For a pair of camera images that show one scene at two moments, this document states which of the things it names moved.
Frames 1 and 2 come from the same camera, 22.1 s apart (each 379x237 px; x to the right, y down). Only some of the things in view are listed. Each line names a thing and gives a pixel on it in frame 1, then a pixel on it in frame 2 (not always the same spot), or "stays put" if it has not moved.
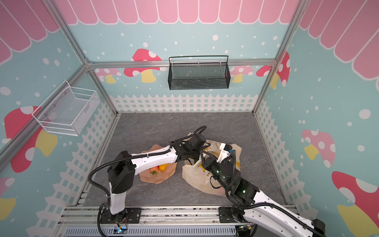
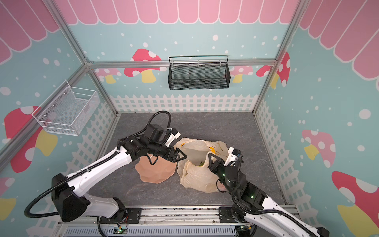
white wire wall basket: (68, 114) stays put
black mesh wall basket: (188, 76) stays put
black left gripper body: (195, 154) -> (165, 152)
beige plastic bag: (196, 176) stays put
